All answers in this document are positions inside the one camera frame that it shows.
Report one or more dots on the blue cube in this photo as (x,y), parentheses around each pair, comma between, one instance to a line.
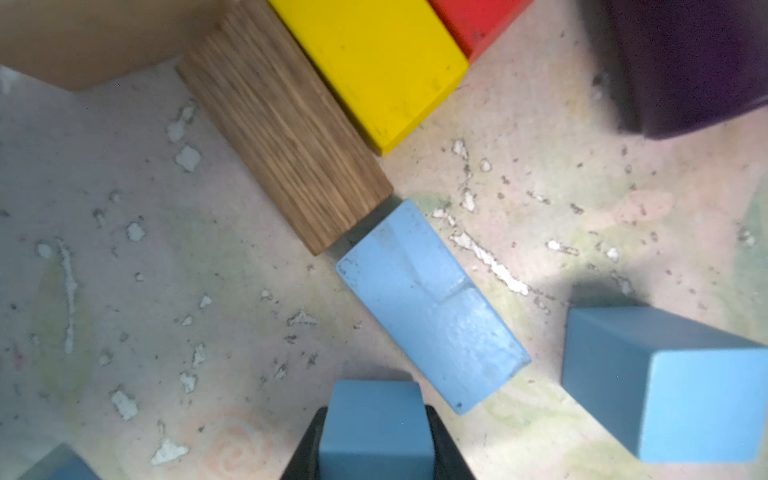
(669,389)
(62,463)
(376,429)

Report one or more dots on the dark wood block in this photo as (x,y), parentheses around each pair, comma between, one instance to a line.
(267,100)

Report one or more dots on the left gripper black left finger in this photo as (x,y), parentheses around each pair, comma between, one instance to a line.
(304,463)

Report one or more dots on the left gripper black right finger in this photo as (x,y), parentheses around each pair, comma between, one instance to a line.
(449,462)

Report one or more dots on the purple cylinder block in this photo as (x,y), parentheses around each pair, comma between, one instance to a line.
(692,64)

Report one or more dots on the blue long block bottom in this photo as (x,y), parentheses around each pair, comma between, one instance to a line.
(406,277)

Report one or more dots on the light wood square block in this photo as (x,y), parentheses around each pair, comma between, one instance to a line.
(77,44)

